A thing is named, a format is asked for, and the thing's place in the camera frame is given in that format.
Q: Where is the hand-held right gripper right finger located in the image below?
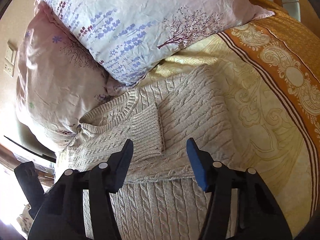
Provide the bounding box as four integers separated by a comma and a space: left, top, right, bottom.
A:
186, 137, 293, 240

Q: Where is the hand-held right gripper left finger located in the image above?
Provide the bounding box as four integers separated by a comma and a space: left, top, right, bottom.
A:
27, 139, 134, 240

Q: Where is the beige cable knit sweater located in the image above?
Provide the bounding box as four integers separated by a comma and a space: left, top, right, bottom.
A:
57, 64, 247, 240

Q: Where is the dark flat board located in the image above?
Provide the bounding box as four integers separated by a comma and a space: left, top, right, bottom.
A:
3, 135, 57, 162

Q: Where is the floral printed cloth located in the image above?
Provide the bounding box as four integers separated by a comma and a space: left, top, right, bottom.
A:
17, 203, 34, 234

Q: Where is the yellow orange patterned bed sheet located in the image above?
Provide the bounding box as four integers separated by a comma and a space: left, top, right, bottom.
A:
145, 21, 320, 240

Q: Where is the pink floral pillow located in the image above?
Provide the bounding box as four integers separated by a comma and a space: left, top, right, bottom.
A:
15, 1, 137, 153

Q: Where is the white lavender print pillow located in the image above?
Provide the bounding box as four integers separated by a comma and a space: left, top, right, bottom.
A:
37, 0, 275, 87

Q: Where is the orange textured blanket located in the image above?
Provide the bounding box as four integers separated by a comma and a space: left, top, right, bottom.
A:
250, 0, 319, 75

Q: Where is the brown wooden window frame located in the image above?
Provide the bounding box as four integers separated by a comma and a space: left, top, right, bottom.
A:
0, 142, 57, 183

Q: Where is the beige wall socket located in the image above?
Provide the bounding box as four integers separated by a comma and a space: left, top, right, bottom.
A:
4, 60, 15, 78

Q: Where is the beige wall switch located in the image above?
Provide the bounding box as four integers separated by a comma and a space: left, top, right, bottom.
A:
4, 40, 17, 62

